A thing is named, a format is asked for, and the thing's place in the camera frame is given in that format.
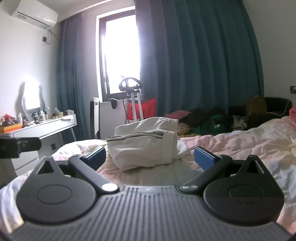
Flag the white track pants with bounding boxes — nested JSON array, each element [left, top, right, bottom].
[[106, 117, 190, 171]]

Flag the pile of dark clothes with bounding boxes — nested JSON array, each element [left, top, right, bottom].
[[166, 96, 292, 137]]

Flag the orange box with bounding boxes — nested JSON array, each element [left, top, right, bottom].
[[0, 123, 23, 134]]

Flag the white dressing table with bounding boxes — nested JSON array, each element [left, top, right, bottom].
[[1, 114, 77, 186]]

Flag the white radiator panel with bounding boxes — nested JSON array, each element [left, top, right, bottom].
[[90, 97, 127, 140]]

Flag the vanity mirror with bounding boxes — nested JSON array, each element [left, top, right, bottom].
[[21, 81, 46, 121]]

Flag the pink pastel bed quilt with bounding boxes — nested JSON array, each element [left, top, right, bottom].
[[0, 115, 296, 235]]

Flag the teal curtain left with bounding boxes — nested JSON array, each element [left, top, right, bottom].
[[57, 13, 89, 141]]

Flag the teal curtain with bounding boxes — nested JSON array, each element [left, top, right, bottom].
[[57, 13, 89, 141], [134, 1, 264, 116]]

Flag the red bag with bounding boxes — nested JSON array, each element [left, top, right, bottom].
[[127, 99, 157, 121]]

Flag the garment steamer stand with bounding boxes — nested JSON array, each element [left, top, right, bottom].
[[119, 77, 144, 123]]

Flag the teal curtain right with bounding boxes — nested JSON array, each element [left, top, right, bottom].
[[134, 1, 264, 116]]

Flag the window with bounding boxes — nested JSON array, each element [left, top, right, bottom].
[[96, 9, 140, 101]]

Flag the white air conditioner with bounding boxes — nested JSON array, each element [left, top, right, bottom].
[[11, 1, 58, 31]]

